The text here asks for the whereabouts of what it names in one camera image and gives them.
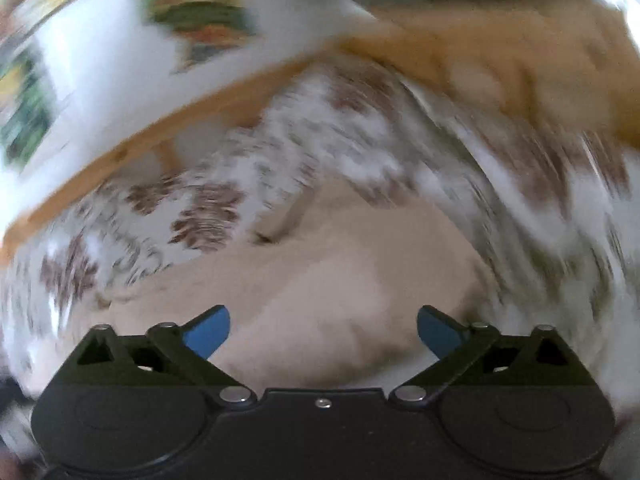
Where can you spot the beige garment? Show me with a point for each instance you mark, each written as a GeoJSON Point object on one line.
{"type": "Point", "coordinates": [325, 285]}

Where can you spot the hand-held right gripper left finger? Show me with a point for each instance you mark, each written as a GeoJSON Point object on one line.
{"type": "Point", "coordinates": [210, 332]}

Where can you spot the patterned bed sheet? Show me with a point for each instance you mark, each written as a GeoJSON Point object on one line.
{"type": "Point", "coordinates": [350, 135]}

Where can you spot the colourful wall poster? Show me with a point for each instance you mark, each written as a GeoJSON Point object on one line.
{"type": "Point", "coordinates": [200, 15]}
{"type": "Point", "coordinates": [25, 105]}

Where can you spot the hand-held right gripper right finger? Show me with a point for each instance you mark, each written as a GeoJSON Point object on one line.
{"type": "Point", "coordinates": [437, 332]}

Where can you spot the wooden bed frame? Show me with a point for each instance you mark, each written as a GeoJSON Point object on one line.
{"type": "Point", "coordinates": [100, 170]}

